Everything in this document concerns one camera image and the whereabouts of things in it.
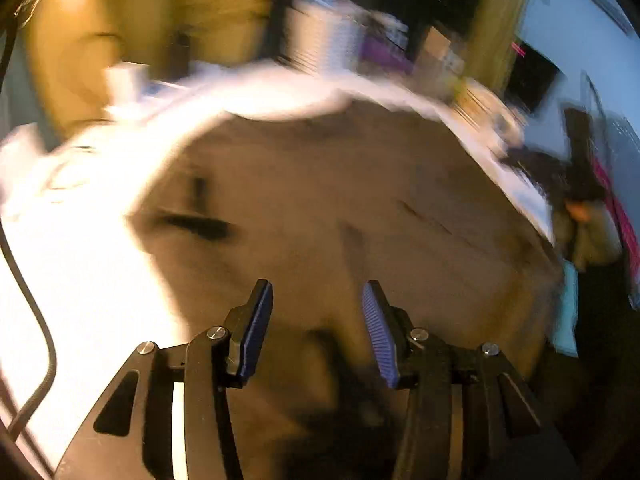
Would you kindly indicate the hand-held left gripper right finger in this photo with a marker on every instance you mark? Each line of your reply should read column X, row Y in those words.
column 375, row 330

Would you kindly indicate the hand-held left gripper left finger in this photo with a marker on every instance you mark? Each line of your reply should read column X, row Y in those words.
column 257, row 330

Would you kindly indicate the yellow curtain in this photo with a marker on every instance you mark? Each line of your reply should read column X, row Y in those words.
column 495, row 20
column 150, row 10

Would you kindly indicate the white slatted basket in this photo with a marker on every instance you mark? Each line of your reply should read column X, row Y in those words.
column 320, row 30

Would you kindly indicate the olive printed t-shirt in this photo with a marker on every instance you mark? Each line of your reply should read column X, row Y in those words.
column 325, row 185

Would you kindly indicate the light blue cloth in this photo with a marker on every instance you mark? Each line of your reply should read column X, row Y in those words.
column 567, row 310

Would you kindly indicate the white textured mat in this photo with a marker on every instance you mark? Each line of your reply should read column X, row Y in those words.
column 75, row 260

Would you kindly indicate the purple packet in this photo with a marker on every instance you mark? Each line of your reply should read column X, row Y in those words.
column 385, row 52

